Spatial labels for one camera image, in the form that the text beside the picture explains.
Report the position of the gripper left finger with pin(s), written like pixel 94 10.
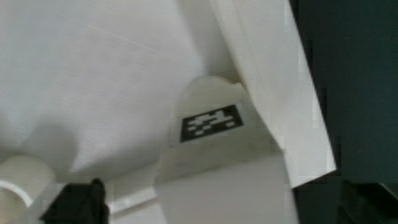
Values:
pixel 78 206

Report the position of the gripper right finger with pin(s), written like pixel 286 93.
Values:
pixel 368 203

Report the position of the white square tabletop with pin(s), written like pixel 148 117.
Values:
pixel 100 58

